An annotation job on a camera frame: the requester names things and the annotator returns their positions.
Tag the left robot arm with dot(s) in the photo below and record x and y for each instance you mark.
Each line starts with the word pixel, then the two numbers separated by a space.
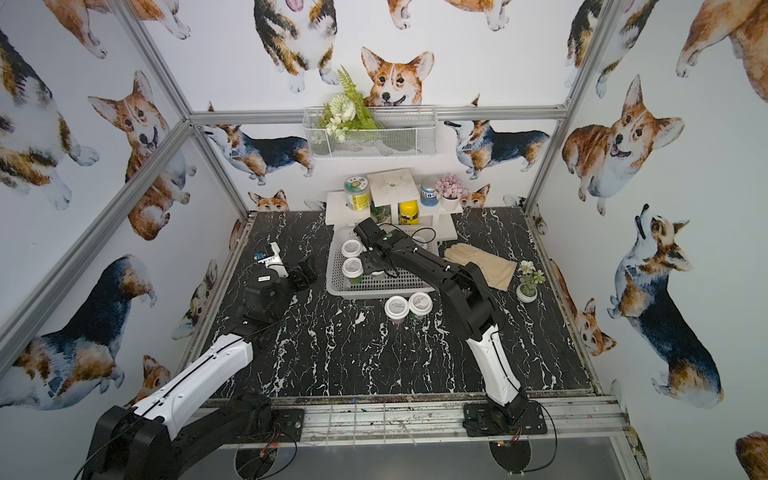
pixel 157 437

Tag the white plastic perforated basket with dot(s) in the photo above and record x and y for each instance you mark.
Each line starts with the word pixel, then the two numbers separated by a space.
pixel 370 287

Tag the green fern white flower bouquet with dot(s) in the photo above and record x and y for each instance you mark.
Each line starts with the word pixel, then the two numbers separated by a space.
pixel 346 114

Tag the small green plant under shelf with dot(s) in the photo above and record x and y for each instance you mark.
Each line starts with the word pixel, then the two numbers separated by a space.
pixel 381 215

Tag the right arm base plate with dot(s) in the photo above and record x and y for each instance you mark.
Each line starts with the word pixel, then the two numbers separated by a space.
pixel 485 420

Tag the pink flower pot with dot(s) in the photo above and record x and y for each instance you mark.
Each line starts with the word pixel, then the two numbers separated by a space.
pixel 451 190

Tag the blue white small jar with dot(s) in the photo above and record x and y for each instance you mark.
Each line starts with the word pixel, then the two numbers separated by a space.
pixel 428 192

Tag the beige work glove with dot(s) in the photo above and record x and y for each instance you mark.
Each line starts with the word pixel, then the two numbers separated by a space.
pixel 498 272

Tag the small potted white flower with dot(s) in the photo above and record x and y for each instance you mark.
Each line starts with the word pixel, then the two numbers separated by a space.
pixel 530 279

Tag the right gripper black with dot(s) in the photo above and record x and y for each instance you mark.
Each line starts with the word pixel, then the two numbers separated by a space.
pixel 372 234

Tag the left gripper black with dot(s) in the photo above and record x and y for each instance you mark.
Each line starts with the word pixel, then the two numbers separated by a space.
pixel 300 274

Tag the yellow jar on shelf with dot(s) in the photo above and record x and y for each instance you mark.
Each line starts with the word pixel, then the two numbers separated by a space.
pixel 408 213

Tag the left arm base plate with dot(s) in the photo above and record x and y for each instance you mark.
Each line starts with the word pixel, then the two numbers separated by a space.
pixel 286 425

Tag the white wire wall basket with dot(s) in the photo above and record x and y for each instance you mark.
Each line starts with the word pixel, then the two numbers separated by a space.
pixel 400 132

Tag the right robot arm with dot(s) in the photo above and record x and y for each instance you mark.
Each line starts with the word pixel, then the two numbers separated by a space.
pixel 470 313

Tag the white stepped display shelf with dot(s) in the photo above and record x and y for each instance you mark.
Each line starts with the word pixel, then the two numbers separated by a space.
pixel 390 189

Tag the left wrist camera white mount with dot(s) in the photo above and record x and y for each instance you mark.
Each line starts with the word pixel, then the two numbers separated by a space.
pixel 268 255

